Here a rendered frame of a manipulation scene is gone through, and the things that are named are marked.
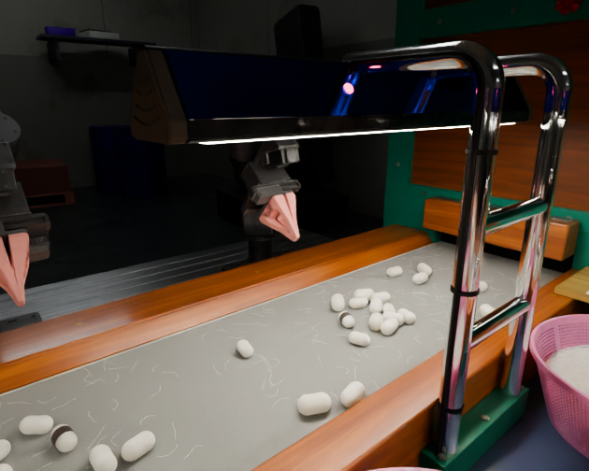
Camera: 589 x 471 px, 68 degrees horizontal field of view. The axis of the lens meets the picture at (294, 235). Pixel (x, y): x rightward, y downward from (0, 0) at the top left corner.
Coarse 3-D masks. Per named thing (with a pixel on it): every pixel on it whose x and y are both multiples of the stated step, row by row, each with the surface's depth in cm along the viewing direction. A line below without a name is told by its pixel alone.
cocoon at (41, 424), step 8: (32, 416) 45; (40, 416) 45; (48, 416) 46; (24, 424) 45; (32, 424) 45; (40, 424) 45; (48, 424) 45; (24, 432) 45; (32, 432) 45; (40, 432) 45
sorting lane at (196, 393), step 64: (448, 256) 98; (256, 320) 69; (320, 320) 69; (64, 384) 53; (128, 384) 53; (192, 384) 53; (256, 384) 53; (320, 384) 53; (384, 384) 53; (192, 448) 44; (256, 448) 44
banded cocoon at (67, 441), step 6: (60, 426) 44; (66, 432) 43; (72, 432) 43; (60, 438) 42; (66, 438) 42; (72, 438) 43; (60, 444) 42; (66, 444) 42; (72, 444) 43; (60, 450) 42; (66, 450) 42
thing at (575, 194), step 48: (432, 0) 97; (480, 0) 88; (528, 0) 82; (528, 48) 84; (576, 48) 78; (528, 96) 86; (576, 96) 80; (432, 144) 104; (528, 144) 88; (576, 144) 81; (432, 192) 105; (528, 192) 89; (576, 192) 83
